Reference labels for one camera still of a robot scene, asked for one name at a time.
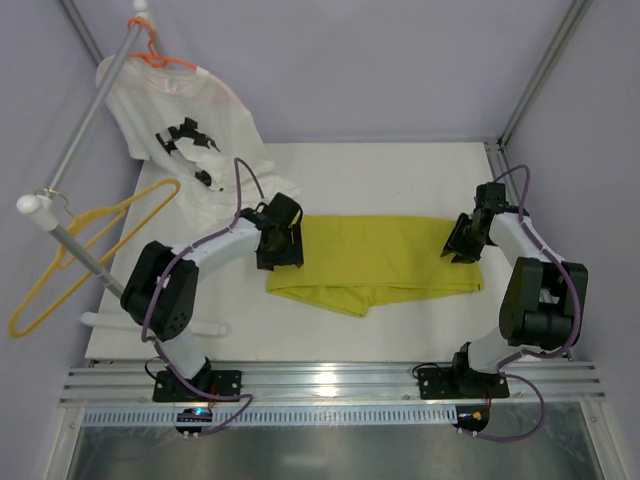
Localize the yellow-green trousers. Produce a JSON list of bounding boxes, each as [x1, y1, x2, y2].
[[266, 215, 484, 317]]

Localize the yellow velvet hanger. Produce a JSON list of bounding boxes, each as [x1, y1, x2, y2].
[[7, 178, 181, 339]]

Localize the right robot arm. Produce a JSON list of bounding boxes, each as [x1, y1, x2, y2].
[[442, 182, 588, 397]]

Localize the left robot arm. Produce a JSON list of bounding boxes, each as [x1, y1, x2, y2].
[[120, 193, 304, 403]]

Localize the orange plastic hanger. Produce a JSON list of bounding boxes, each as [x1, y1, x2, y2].
[[127, 16, 197, 71]]

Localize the white printed t-shirt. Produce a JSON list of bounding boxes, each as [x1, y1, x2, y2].
[[106, 58, 300, 232]]

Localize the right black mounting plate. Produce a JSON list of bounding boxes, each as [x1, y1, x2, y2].
[[411, 364, 510, 400]]

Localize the black mounting plate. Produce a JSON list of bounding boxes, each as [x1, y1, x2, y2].
[[152, 370, 242, 403], [411, 364, 510, 400]]

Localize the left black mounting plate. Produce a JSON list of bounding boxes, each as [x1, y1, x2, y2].
[[152, 370, 242, 403]]

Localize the grey clothes rack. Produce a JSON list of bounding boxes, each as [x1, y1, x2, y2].
[[15, 0, 229, 339]]

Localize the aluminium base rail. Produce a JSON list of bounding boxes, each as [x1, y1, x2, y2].
[[59, 360, 605, 406]]

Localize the slotted cable duct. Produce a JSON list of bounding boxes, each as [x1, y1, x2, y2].
[[81, 404, 457, 428]]

